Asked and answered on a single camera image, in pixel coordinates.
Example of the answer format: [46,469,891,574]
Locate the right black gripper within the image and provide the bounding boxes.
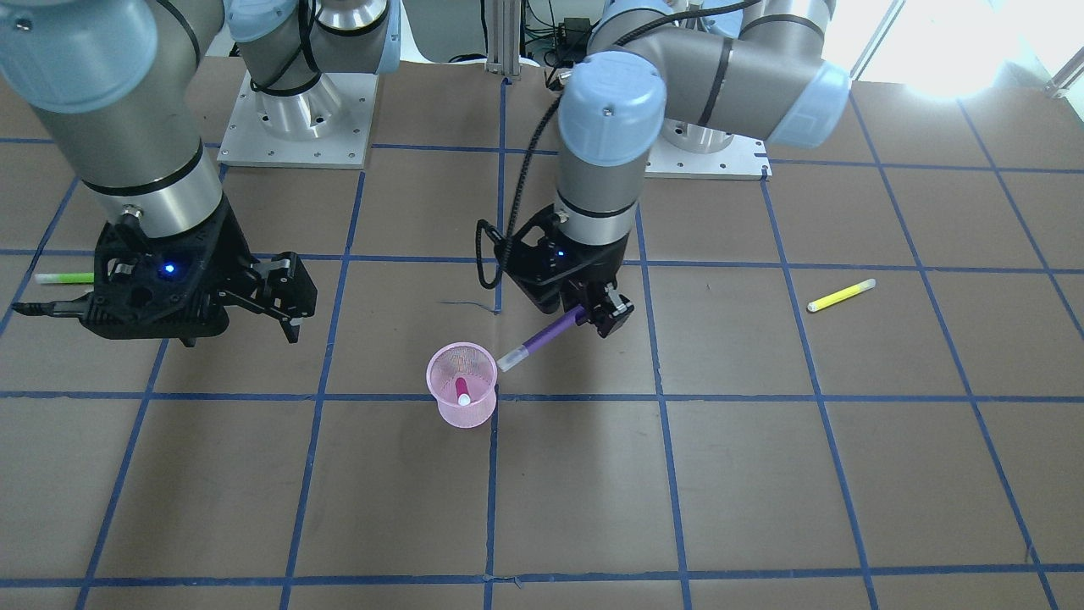
[79,197,318,343]

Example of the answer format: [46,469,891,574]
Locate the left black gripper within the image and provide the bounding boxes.
[498,211,635,339]

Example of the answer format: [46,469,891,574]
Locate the purple pen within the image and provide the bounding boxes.
[496,304,586,372]

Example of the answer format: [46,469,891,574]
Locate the pink pen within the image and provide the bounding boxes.
[456,377,473,407]

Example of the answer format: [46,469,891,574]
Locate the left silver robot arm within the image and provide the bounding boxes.
[476,1,851,337]

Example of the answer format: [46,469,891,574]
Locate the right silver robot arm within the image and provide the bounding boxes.
[3,1,403,347]

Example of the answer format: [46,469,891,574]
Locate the pink mesh cup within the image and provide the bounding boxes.
[426,342,498,429]

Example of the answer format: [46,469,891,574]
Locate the green pen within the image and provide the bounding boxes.
[34,273,96,286]

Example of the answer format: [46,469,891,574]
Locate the silver cylinder on table edge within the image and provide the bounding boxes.
[545,67,572,92]

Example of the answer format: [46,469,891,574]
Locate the yellow pen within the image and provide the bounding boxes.
[806,278,877,313]

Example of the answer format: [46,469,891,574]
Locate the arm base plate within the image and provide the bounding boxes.
[218,74,379,169]
[646,119,772,180]

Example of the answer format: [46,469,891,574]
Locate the aluminium frame post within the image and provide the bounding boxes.
[483,1,522,82]

